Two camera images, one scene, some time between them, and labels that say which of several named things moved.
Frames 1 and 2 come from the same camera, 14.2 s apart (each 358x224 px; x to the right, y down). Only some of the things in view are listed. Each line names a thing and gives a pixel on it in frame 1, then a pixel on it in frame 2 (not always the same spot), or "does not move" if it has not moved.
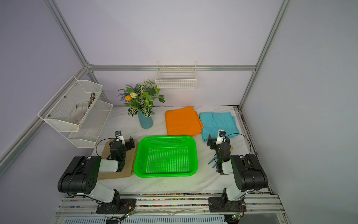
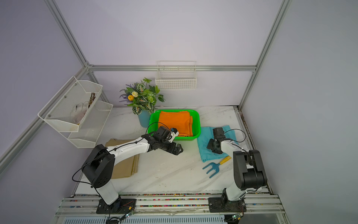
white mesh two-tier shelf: [76, 110] does not move
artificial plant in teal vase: [140, 100] does not move
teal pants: [212, 122] to [207, 134]
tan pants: [129, 162] does not move
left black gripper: [127, 143] to [176, 151]
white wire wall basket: [176, 75] does not move
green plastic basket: [166, 157] to [154, 123]
